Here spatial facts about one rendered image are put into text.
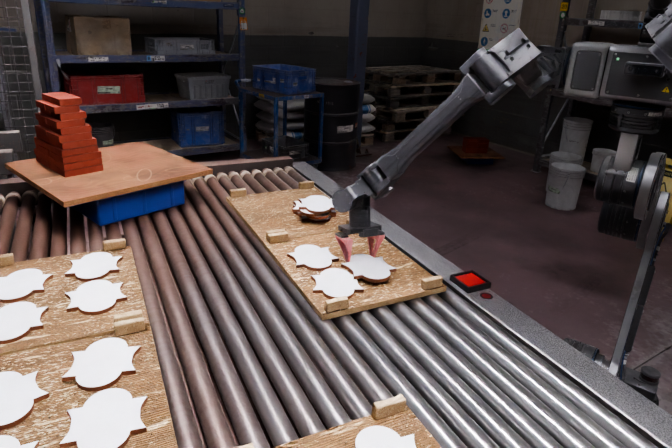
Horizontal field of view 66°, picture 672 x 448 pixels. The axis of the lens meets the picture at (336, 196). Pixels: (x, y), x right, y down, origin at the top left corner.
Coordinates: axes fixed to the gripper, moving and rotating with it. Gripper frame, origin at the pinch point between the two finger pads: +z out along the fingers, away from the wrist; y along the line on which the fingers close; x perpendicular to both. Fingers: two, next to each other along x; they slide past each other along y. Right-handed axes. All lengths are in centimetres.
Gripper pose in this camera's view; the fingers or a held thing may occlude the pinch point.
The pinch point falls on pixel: (360, 258)
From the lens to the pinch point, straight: 140.9
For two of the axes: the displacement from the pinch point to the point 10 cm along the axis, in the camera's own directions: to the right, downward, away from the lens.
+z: 0.2, 9.9, 1.6
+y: 9.0, -0.9, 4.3
